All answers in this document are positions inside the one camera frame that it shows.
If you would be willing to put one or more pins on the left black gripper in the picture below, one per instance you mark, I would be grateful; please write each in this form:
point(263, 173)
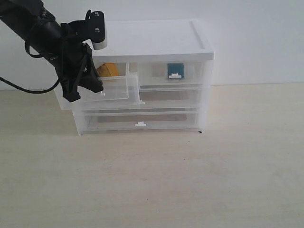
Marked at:
point(73, 64)

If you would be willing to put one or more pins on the yellow cheese wedge block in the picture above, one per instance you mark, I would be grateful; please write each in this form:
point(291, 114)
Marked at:
point(108, 70)

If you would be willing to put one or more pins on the blue bottle white cap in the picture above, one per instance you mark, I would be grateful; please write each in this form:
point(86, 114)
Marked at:
point(180, 71)

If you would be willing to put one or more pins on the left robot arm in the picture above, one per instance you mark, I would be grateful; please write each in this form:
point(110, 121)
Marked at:
point(30, 20)

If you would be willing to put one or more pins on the white plastic drawer cabinet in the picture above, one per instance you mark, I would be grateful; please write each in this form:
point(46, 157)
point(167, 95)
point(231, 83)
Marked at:
point(157, 41)

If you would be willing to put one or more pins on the middle wide clear drawer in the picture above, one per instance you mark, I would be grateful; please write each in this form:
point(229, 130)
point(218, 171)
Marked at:
point(158, 101)

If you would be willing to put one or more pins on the wide clear drawer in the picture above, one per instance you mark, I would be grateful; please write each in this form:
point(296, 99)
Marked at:
point(140, 121)
point(158, 101)

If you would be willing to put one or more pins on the bottom wide clear drawer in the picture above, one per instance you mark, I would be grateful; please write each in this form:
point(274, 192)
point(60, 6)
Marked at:
point(140, 121)

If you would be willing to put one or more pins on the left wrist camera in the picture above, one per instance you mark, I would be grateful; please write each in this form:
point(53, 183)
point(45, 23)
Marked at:
point(95, 23)

